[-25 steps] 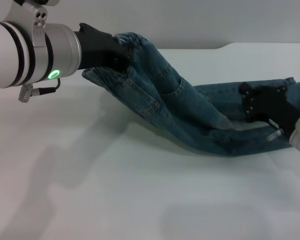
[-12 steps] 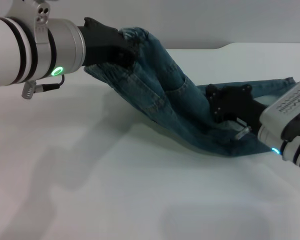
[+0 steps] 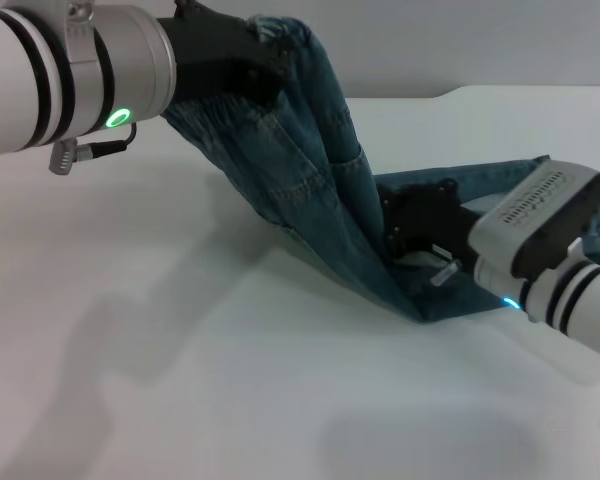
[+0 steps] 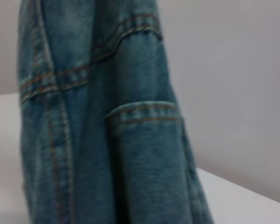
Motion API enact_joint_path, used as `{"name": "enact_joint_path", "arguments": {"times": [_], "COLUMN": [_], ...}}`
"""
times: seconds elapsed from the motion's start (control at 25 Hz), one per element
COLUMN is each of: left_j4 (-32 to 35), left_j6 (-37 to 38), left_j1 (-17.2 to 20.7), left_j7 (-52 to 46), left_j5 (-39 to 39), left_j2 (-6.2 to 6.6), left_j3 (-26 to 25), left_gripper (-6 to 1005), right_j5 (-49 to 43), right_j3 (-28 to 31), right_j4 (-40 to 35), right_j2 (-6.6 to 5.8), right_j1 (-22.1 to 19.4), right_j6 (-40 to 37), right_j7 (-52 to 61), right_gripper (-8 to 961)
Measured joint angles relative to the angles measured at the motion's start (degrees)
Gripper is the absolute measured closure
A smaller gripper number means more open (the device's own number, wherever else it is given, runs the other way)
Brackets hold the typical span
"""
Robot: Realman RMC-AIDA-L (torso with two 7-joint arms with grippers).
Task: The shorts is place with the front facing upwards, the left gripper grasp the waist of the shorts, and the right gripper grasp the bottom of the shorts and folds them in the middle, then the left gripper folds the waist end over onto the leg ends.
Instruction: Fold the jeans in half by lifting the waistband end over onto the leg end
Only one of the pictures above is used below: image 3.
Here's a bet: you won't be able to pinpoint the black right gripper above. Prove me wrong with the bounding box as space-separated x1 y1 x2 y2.
381 176 482 262

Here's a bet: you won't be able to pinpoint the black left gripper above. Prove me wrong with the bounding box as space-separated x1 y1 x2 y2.
156 0 294 106

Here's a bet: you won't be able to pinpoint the blue denim shorts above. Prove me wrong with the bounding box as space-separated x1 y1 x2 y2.
162 14 600 324

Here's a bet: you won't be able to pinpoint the silver right arm cable plug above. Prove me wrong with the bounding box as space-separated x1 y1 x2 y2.
429 243 462 289

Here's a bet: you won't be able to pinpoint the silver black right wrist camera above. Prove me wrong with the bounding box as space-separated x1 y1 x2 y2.
467 159 600 279

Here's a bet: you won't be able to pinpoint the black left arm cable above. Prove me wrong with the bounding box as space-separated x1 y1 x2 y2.
48 122 138 176

